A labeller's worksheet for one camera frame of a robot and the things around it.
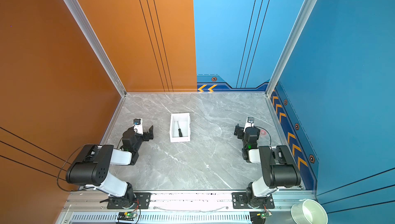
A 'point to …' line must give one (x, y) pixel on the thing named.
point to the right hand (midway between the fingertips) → (246, 125)
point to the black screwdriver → (180, 132)
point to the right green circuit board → (257, 217)
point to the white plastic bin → (181, 120)
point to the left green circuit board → (127, 216)
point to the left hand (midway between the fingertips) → (145, 123)
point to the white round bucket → (309, 211)
